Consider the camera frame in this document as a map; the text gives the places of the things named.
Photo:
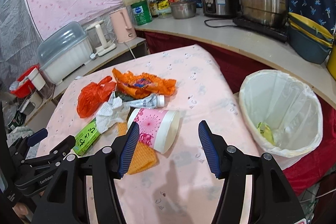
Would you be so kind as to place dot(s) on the pink paper cup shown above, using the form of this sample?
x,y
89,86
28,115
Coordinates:
x,y
157,127

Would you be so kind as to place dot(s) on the pink patterned tablecloth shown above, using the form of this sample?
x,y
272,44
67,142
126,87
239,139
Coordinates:
x,y
181,187

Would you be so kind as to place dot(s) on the white-lined trash bin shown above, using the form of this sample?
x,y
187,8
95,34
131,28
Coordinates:
x,y
283,114

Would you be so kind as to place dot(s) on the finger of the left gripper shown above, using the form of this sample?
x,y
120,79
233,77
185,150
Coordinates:
x,y
37,137

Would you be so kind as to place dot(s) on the green milk powder can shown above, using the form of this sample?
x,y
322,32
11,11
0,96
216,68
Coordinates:
x,y
141,12

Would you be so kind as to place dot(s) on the white dish rack box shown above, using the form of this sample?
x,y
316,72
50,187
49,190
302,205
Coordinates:
x,y
63,52

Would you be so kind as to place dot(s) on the orange waffle cloth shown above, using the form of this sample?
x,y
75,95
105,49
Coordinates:
x,y
143,159

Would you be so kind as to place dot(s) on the yellow label jar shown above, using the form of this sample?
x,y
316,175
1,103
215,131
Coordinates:
x,y
164,9

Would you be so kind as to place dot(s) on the green cardboard box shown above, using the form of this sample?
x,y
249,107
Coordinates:
x,y
85,138

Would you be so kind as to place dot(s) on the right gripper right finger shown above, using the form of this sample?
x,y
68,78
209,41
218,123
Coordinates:
x,y
273,199

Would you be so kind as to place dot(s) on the orange snack wrapper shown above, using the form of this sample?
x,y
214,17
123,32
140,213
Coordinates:
x,y
141,86

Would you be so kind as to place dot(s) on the white cup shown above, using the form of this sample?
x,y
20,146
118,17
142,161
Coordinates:
x,y
36,78

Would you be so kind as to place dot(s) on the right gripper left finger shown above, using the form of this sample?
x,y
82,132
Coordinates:
x,y
65,198

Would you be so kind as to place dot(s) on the white paper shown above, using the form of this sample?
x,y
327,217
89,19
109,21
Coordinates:
x,y
111,112

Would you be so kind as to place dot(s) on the squeezed toothpaste tube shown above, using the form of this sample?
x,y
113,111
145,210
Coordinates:
x,y
153,101

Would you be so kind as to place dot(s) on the stacked blue yellow basins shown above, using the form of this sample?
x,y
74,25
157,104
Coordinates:
x,y
310,40

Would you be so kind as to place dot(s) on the pink electric kettle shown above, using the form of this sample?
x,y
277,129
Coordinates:
x,y
122,25

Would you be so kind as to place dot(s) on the black induction cooktop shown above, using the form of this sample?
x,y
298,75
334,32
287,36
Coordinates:
x,y
278,33

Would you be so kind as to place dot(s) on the red plastic basket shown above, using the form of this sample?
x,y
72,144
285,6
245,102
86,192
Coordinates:
x,y
27,86

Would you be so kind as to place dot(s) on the small steel pot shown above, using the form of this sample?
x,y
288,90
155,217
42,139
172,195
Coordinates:
x,y
183,9

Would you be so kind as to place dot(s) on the red plastic bag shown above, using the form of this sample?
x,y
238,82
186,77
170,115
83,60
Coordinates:
x,y
93,96

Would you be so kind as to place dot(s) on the white glass kettle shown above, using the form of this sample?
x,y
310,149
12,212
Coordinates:
x,y
100,38

